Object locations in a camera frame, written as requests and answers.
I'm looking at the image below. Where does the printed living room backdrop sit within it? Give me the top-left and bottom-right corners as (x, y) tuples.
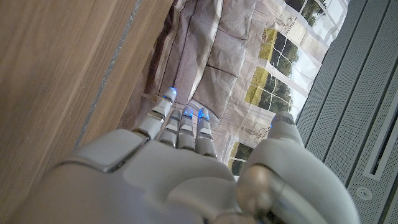
(118, 0), (352, 178)

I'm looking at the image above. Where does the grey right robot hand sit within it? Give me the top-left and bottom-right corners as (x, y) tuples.
(6, 86), (361, 224)

